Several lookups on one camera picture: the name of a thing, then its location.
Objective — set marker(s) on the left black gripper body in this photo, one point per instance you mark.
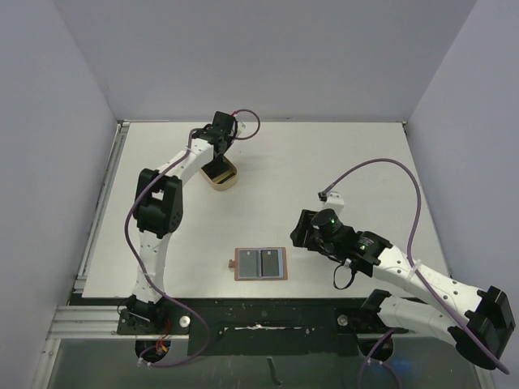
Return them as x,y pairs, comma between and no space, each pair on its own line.
229,140

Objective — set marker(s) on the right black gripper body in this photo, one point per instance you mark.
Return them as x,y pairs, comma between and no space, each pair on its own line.
304,229

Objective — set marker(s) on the tan leather card holder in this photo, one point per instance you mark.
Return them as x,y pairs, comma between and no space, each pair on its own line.
233,264

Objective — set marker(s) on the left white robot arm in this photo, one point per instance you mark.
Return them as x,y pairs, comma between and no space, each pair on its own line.
158,206

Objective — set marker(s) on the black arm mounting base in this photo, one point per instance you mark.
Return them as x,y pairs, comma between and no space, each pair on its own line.
258,327

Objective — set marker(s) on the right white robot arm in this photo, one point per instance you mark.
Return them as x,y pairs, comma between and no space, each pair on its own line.
478,323

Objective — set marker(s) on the yellow card tray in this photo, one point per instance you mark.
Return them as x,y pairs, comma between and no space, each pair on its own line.
221,174

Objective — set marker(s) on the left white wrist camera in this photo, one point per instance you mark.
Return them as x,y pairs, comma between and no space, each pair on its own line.
240,127

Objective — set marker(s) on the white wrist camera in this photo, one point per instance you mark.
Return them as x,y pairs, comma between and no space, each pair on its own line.
331,200
240,127

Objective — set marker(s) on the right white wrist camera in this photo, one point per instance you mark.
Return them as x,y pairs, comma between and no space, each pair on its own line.
331,200

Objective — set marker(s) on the aluminium frame rail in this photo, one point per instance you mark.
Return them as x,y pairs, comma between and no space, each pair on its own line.
102,201

